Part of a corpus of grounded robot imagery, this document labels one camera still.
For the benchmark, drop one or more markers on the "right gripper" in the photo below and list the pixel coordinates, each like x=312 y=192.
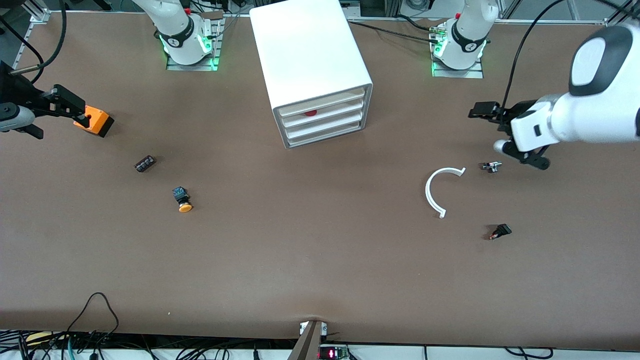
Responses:
x=19 y=91

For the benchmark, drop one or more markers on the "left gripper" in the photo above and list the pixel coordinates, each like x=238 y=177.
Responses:
x=518 y=111

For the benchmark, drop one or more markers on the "white plastic drawer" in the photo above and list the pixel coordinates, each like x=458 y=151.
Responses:
x=325 y=105
x=325 y=127
x=325 y=116
x=325 y=137

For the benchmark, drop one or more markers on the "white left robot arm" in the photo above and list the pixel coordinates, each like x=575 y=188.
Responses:
x=600 y=110

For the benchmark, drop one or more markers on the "orange push button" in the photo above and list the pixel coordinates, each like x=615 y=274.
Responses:
x=185 y=206

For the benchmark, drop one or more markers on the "white drawer cabinet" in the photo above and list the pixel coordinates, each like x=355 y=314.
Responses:
x=305 y=50

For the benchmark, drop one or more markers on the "orange box with hole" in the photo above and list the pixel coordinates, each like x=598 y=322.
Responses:
x=100 y=121

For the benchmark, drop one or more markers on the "small black terminal block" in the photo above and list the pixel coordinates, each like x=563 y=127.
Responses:
x=145 y=163

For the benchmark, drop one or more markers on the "white curved plastic piece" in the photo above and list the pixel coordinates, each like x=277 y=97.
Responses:
x=427 y=192

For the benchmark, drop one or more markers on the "device with red display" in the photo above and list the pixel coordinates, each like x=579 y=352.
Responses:
x=332 y=354

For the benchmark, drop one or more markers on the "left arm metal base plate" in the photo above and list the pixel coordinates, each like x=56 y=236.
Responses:
x=475 y=73

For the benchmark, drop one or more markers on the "small silver toggle switch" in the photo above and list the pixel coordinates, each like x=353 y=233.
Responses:
x=492 y=166

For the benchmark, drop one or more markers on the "aluminium frame rail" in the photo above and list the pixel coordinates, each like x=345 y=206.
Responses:
x=40 y=12
x=612 y=22

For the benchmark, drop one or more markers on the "small black rocker switch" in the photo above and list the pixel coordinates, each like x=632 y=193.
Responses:
x=502 y=230

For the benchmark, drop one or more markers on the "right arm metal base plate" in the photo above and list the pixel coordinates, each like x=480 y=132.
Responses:
x=190 y=67

